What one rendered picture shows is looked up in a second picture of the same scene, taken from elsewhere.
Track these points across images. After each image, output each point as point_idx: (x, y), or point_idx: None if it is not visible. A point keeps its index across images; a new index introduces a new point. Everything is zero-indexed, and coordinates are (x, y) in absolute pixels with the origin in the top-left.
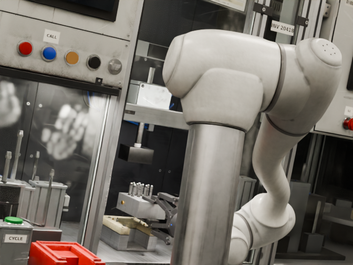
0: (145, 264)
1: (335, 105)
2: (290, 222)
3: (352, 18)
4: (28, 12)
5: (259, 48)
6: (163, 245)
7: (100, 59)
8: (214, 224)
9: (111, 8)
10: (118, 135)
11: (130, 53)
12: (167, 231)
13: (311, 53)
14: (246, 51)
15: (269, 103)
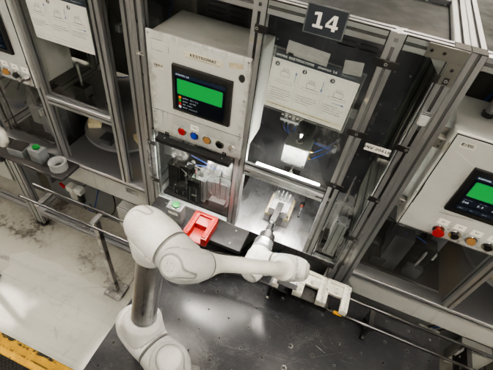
0: None
1: (427, 213)
2: (296, 280)
3: (466, 158)
4: (180, 114)
5: (146, 242)
6: (301, 223)
7: (223, 144)
8: (136, 294)
9: (221, 121)
10: (240, 180)
11: (243, 142)
12: None
13: (158, 263)
14: (139, 240)
15: None
